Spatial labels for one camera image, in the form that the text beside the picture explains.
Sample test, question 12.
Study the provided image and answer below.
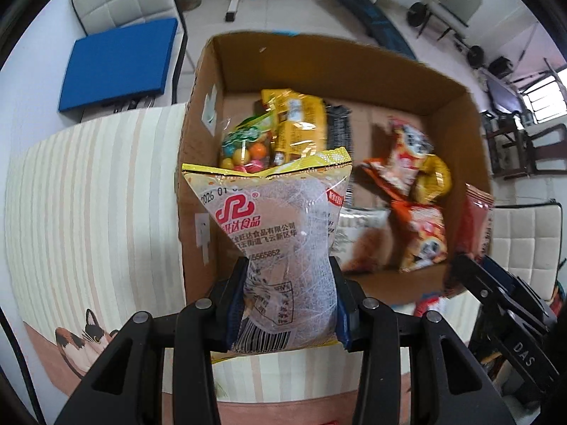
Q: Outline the brown pastry snack bag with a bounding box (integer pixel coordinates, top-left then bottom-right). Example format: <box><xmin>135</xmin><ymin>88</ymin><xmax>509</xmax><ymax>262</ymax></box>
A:
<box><xmin>455</xmin><ymin>184</ymin><xmax>494</xmax><ymax>262</ymax></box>

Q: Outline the yellow snack bag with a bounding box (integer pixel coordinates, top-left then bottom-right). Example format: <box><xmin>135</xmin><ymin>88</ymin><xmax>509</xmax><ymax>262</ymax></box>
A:
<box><xmin>411</xmin><ymin>154</ymin><xmax>452</xmax><ymax>204</ymax></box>

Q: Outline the clear yellow-top snack bag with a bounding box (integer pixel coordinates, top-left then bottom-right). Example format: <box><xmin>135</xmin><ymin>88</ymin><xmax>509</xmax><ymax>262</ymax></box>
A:
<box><xmin>182</xmin><ymin>147</ymin><xmax>352</xmax><ymax>354</ymax></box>

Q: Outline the colourful candy ball bag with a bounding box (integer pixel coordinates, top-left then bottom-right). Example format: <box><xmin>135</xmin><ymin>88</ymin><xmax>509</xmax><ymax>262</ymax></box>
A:
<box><xmin>219</xmin><ymin>112</ymin><xmax>277</xmax><ymax>174</ymax></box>

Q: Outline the cream quilted sofa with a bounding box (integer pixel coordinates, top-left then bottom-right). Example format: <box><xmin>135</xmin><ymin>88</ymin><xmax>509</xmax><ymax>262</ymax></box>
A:
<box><xmin>490</xmin><ymin>200</ymin><xmax>563</xmax><ymax>301</ymax></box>

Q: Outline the lower panda snack bag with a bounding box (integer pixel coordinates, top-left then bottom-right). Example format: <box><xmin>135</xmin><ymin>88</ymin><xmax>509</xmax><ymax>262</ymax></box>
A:
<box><xmin>391</xmin><ymin>200</ymin><xmax>448</xmax><ymax>272</ymax></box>

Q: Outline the panda snack bag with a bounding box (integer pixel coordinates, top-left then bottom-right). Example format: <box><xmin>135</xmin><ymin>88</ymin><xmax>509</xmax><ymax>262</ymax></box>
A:
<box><xmin>391</xmin><ymin>200</ymin><xmax>448</xmax><ymax>272</ymax></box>
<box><xmin>361</xmin><ymin>117</ymin><xmax>433</xmax><ymax>200</ymax></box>

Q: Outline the brown cardboard box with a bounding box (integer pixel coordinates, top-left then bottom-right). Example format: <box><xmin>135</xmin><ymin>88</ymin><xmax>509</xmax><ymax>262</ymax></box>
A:
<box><xmin>177</xmin><ymin>32</ymin><xmax>490</xmax><ymax>310</ymax></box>

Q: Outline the white cookie snack bag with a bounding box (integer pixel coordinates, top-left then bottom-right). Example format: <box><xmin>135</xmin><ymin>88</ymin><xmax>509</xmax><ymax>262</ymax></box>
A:
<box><xmin>330</xmin><ymin>207</ymin><xmax>393</xmax><ymax>274</ymax></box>

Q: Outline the upper panda snack bag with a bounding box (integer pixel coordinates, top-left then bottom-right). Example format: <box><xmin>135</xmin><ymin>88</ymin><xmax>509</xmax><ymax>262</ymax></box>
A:
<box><xmin>361</xmin><ymin>117</ymin><xmax>433</xmax><ymax>200</ymax></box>

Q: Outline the dark wooden chair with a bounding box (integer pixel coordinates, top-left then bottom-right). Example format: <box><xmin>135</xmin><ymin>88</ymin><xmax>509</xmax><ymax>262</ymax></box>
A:
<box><xmin>481</xmin><ymin>110</ymin><xmax>566</xmax><ymax>180</ymax></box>

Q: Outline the striped cream table mat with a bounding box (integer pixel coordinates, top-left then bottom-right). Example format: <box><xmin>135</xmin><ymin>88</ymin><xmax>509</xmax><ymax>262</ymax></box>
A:
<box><xmin>5</xmin><ymin>94</ymin><xmax>490</xmax><ymax>396</ymax></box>

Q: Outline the black striped snack pack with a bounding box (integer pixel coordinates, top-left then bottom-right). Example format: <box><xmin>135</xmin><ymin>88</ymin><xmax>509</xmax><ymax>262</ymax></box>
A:
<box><xmin>324</xmin><ymin>102</ymin><xmax>352</xmax><ymax>153</ymax></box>

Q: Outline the black speaker box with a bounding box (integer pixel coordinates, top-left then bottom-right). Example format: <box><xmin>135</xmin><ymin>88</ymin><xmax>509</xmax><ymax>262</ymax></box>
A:
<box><xmin>488</xmin><ymin>56</ymin><xmax>514</xmax><ymax>79</ymax></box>

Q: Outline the long yellow snack pack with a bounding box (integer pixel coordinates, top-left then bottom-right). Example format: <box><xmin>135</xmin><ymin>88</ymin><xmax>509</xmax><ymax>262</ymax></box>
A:
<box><xmin>262</xmin><ymin>89</ymin><xmax>327</xmax><ymax>166</ymax></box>

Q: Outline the blue sit-up bench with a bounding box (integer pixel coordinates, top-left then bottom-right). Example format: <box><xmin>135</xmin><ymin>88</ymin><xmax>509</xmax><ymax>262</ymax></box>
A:
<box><xmin>337</xmin><ymin>0</ymin><xmax>417</xmax><ymax>61</ymax></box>

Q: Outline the grey chair with barbell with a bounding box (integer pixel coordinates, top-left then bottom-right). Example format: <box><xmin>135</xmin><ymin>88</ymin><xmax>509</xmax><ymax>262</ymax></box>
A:
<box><xmin>406</xmin><ymin>0</ymin><xmax>484</xmax><ymax>69</ymax></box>

